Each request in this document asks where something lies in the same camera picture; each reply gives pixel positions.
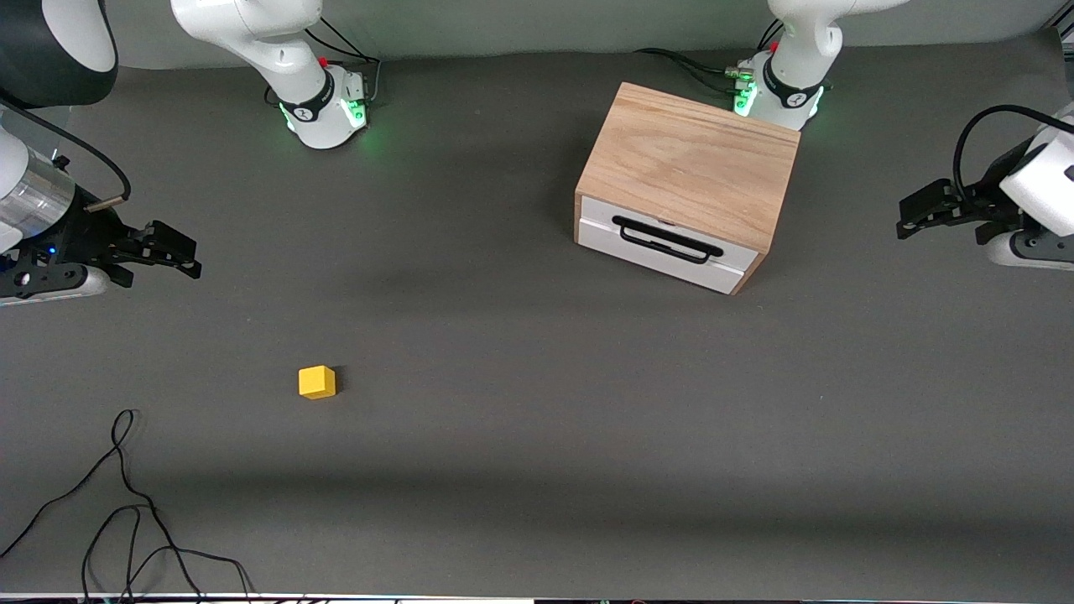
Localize right arm wrist cable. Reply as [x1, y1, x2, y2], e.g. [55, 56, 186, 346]
[0, 101, 133, 212]

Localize long looped black cable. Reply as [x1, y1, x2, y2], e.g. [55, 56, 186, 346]
[0, 409, 204, 601]

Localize wooden drawer cabinet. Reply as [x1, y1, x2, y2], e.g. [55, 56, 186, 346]
[574, 81, 800, 295]

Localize short curved black cable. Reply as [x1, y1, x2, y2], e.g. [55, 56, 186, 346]
[81, 503, 254, 601]

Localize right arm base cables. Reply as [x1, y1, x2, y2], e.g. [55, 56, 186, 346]
[304, 17, 383, 107]

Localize yellow cube block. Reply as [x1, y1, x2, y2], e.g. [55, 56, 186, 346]
[299, 365, 337, 400]

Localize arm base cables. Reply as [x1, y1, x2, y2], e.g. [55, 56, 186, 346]
[304, 17, 383, 107]
[633, 21, 785, 95]

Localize white drawer with black handle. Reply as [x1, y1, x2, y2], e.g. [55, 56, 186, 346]
[576, 195, 746, 294]

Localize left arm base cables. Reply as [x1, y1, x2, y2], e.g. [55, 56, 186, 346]
[633, 21, 785, 95]

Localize dark grey table mat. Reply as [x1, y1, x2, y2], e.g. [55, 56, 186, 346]
[0, 34, 1074, 601]

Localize left arm wrist cable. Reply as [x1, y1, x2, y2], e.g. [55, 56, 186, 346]
[953, 104, 1074, 199]

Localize arm wrist cable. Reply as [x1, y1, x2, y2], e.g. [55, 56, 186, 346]
[953, 104, 1074, 199]
[0, 101, 133, 212]

